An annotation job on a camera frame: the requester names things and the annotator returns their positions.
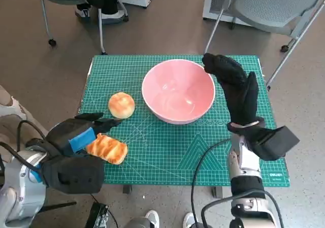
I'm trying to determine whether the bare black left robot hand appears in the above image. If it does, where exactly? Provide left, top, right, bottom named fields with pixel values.
left=45, top=112, right=123, bottom=160

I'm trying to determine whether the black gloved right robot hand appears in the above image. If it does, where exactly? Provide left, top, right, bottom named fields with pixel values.
left=202, top=52, right=260, bottom=126

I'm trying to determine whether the long braided toy bread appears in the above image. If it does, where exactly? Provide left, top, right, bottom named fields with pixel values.
left=85, top=133, right=128, bottom=165

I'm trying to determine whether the round toy bread bun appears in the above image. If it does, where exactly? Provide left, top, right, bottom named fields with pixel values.
left=108, top=92, right=135, bottom=119

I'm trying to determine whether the pink bowl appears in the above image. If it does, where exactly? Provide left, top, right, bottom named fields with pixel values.
left=141, top=59, right=216, bottom=125

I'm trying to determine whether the black flat bar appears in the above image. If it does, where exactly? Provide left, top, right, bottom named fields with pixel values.
left=40, top=201, right=77, bottom=213

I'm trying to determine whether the black floor device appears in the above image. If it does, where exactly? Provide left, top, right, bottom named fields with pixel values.
left=85, top=201, right=112, bottom=228

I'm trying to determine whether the grey mesh chair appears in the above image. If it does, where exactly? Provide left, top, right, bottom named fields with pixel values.
left=204, top=0, right=325, bottom=91

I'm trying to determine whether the green cutting mat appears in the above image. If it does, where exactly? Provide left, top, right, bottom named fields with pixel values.
left=60, top=55, right=291, bottom=188

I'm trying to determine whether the white shoe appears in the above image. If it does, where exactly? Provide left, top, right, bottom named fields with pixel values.
left=145, top=209, right=160, bottom=228
left=183, top=211, right=199, bottom=228

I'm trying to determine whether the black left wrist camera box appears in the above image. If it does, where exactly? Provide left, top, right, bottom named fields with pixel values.
left=40, top=150, right=105, bottom=194

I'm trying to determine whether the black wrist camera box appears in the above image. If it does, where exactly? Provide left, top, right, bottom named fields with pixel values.
left=250, top=125, right=301, bottom=161
left=40, top=150, right=105, bottom=194

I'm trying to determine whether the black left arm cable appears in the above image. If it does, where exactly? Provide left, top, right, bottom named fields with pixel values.
left=0, top=120, right=49, bottom=168

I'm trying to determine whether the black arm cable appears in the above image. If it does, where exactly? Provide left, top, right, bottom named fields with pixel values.
left=190, top=139, right=254, bottom=228
left=0, top=120, right=49, bottom=168

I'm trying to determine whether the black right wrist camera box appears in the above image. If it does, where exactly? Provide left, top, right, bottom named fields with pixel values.
left=250, top=125, right=301, bottom=161

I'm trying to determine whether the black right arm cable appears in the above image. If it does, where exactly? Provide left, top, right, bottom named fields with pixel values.
left=190, top=139, right=254, bottom=228

